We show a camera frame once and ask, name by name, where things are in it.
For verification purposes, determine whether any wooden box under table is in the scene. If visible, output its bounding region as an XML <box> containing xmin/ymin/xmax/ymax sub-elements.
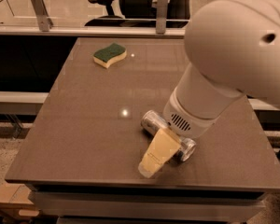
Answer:
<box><xmin>0</xmin><ymin>183</ymin><xmax>40</xmax><ymax>220</ymax></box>

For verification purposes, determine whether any middle metal rail bracket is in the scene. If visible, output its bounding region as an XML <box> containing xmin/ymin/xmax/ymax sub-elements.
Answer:
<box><xmin>156</xmin><ymin>0</ymin><xmax>168</xmax><ymax>35</ymax></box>

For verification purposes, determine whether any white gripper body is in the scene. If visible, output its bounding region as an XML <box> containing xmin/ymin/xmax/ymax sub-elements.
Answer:
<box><xmin>163</xmin><ymin>89</ymin><xmax>221</xmax><ymax>139</ymax></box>

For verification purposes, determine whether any left metal rail bracket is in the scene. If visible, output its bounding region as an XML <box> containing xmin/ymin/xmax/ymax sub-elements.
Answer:
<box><xmin>31</xmin><ymin>0</ymin><xmax>53</xmax><ymax>32</ymax></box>

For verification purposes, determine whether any green yellow sponge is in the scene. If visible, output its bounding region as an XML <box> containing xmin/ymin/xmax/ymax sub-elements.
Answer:
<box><xmin>93</xmin><ymin>43</ymin><xmax>127</xmax><ymax>69</ymax></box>

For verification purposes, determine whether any metal rail bracket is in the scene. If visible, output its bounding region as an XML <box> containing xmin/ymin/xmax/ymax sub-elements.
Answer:
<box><xmin>156</xmin><ymin>0</ymin><xmax>168</xmax><ymax>35</ymax></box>
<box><xmin>31</xmin><ymin>0</ymin><xmax>53</xmax><ymax>32</ymax></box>

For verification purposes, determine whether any silver blue redbull can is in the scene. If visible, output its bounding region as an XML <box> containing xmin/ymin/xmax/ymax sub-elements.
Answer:
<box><xmin>141</xmin><ymin>110</ymin><xmax>197</xmax><ymax>162</ymax></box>

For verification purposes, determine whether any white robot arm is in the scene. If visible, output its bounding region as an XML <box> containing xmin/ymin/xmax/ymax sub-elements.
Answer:
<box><xmin>138</xmin><ymin>0</ymin><xmax>280</xmax><ymax>178</ymax></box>

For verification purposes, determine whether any black office chair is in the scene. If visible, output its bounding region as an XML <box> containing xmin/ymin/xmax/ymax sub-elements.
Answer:
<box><xmin>86</xmin><ymin>0</ymin><xmax>190</xmax><ymax>28</ymax></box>

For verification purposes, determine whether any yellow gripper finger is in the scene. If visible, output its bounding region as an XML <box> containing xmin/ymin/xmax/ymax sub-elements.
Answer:
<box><xmin>138</xmin><ymin>128</ymin><xmax>181</xmax><ymax>178</ymax></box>

